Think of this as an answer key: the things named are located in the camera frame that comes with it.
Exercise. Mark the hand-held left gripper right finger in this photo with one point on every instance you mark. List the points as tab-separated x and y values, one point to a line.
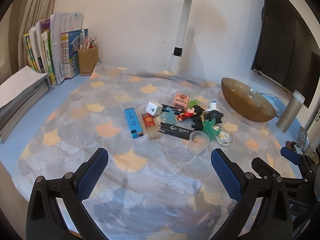
226	175

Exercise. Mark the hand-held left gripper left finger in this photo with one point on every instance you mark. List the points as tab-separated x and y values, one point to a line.
92	175

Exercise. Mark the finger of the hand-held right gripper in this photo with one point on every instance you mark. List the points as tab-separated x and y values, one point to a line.
262	165
290	153

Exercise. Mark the clear plastic cup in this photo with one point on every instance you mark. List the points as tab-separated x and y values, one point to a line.
198	143

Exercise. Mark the small black figure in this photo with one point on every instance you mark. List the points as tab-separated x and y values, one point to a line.
197	125

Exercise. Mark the black figure white hat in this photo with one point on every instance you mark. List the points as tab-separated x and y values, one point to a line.
213	116

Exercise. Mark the amber glass bowl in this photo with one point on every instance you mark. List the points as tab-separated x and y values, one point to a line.
250	102

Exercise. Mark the blue lighter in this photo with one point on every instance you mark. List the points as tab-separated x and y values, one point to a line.
132	122

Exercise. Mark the small oval case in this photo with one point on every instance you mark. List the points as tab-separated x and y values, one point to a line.
224	137

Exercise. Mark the green leaf toy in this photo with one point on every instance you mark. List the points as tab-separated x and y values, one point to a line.
194	103
210	131

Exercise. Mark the black lighter white print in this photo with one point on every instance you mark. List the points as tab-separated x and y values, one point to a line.
175	129

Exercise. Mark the black haired doll red clothes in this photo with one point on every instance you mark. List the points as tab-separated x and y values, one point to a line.
187	115

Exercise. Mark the leaf patterned tablecloth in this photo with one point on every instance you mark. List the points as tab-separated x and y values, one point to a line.
112	105

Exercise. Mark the teal leaf toy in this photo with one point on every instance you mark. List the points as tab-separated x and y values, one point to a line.
170	116

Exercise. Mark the small pink box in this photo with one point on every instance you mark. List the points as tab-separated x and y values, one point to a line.
180	100

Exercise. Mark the white cube charger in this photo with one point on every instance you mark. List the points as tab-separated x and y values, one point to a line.
153	108

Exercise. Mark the stack of white papers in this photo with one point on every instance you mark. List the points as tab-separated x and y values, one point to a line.
20	92

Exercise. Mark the black monitor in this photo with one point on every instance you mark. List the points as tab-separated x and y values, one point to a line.
287	42

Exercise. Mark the brown pen holder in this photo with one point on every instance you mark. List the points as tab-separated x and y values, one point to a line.
87	60

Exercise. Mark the row of books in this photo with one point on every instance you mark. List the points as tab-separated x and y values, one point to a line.
62	55

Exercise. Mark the bunch of pens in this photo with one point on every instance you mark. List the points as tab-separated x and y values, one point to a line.
87	42

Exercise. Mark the white desk lamp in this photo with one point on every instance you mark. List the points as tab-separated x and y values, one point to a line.
180	42

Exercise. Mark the beige curtain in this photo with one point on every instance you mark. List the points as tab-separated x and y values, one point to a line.
32	5

